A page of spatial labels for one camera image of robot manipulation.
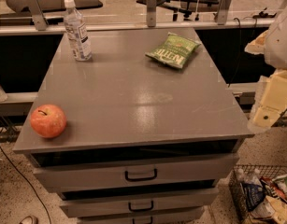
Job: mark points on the top grey drawer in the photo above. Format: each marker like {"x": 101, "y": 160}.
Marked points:
{"x": 135, "y": 173}

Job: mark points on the clear plastic water bottle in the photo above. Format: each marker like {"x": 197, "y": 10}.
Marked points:
{"x": 77, "y": 32}

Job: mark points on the wire basket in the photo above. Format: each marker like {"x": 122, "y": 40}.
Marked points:
{"x": 237, "y": 191}

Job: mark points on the green jalapeno chip bag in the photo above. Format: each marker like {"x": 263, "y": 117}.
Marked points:
{"x": 175, "y": 51}

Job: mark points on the middle grey drawer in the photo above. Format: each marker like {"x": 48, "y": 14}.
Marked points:
{"x": 139, "y": 203}

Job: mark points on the grey drawer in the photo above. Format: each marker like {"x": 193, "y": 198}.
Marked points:
{"x": 135, "y": 173}
{"x": 148, "y": 217}
{"x": 139, "y": 203}

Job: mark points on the yellow snack bag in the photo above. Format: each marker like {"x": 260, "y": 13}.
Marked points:
{"x": 271, "y": 208}

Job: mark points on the metal railing post right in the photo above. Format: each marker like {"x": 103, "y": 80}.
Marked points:
{"x": 222, "y": 13}

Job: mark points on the bottom grey drawer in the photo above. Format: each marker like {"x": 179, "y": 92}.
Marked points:
{"x": 148, "y": 217}

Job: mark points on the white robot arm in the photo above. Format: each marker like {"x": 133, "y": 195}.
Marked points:
{"x": 275, "y": 52}

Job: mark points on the metal railing post middle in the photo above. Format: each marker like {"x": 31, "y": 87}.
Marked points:
{"x": 151, "y": 12}

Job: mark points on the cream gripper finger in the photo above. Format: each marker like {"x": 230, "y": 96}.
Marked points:
{"x": 257, "y": 45}
{"x": 270, "y": 101}

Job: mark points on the grey drawer cabinet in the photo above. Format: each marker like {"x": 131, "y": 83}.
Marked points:
{"x": 123, "y": 106}

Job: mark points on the metal railing post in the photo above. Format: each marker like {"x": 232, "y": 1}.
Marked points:
{"x": 151, "y": 12}
{"x": 222, "y": 13}
{"x": 37, "y": 15}

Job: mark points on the metal railing post left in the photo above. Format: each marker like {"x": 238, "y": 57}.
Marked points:
{"x": 37, "y": 15}

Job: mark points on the blue snack bag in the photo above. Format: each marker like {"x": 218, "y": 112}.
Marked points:
{"x": 253, "y": 190}

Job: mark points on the red apple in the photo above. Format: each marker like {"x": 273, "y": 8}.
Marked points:
{"x": 48, "y": 121}

